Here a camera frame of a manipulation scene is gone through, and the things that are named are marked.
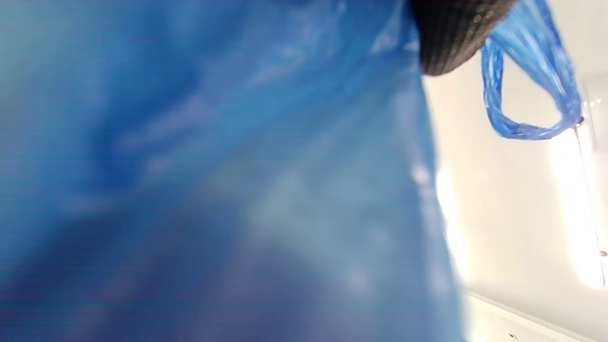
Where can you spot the person's left hand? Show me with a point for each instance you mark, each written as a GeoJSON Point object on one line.
{"type": "Point", "coordinates": [456, 33]}

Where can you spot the blue plastic bag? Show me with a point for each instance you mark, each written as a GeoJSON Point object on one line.
{"type": "Point", "coordinates": [213, 171]}

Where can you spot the long ceiling light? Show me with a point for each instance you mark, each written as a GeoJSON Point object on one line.
{"type": "Point", "coordinates": [577, 204]}

